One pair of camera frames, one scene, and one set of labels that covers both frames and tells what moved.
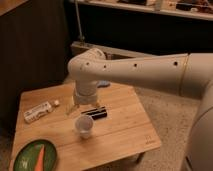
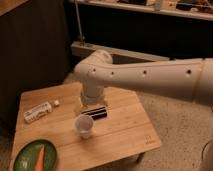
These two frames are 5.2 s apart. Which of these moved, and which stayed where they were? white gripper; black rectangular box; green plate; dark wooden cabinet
Moved: white gripper
Stayed: green plate; dark wooden cabinet; black rectangular box
